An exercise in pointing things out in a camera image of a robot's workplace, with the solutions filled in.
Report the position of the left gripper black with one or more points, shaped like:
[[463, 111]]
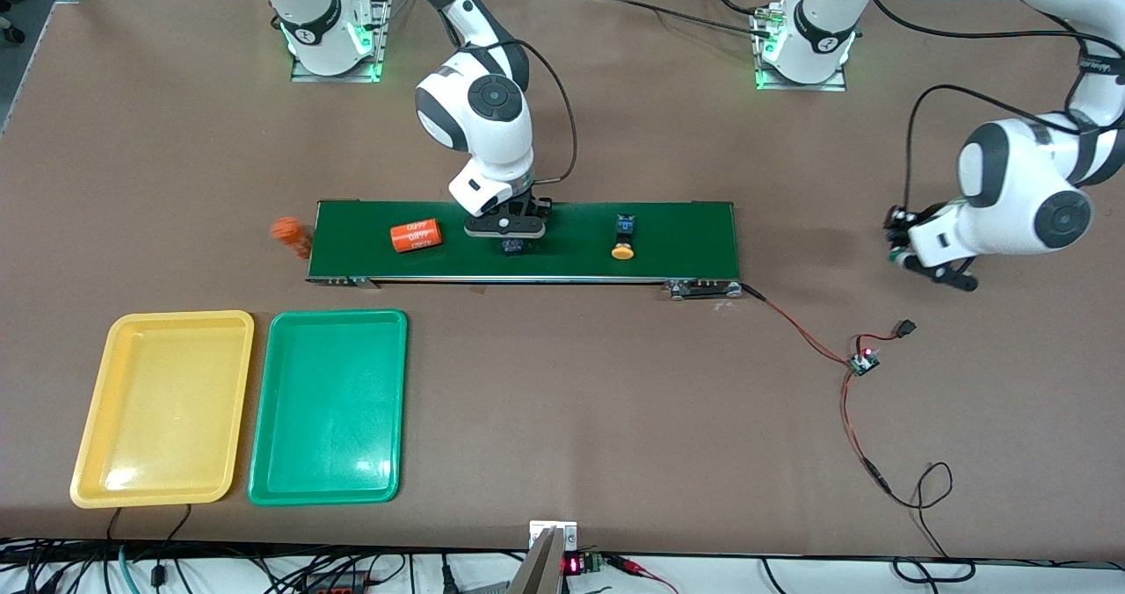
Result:
[[897, 228]]

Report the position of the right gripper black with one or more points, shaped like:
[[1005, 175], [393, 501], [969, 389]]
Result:
[[537, 205]]

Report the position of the yellow push button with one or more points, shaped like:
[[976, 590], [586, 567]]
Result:
[[514, 246], [623, 235]]

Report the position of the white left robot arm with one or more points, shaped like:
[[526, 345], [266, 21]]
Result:
[[1011, 181]]

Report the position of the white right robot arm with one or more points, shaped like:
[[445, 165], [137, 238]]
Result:
[[488, 128]]

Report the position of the small green controller board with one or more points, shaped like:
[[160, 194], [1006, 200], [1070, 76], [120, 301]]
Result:
[[863, 364]]

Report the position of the green conveyor belt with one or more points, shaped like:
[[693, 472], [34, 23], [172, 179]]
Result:
[[685, 242]]

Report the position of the green plastic tray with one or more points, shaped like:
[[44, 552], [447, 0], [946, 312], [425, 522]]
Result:
[[330, 409]]

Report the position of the red digit display module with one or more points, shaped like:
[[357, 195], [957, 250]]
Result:
[[573, 565]]

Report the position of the red clip lead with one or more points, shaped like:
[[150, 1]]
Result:
[[628, 564]]

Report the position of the red power strip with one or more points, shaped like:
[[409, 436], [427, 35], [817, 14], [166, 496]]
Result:
[[338, 587]]

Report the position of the yellow plastic tray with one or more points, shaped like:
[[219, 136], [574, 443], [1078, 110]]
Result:
[[158, 418]]

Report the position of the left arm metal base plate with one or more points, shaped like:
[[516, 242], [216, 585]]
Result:
[[804, 87]]

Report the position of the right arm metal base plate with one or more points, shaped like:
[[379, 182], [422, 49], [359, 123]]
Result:
[[383, 40]]

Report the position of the grey metal camera bracket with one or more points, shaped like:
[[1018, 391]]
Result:
[[540, 568]]

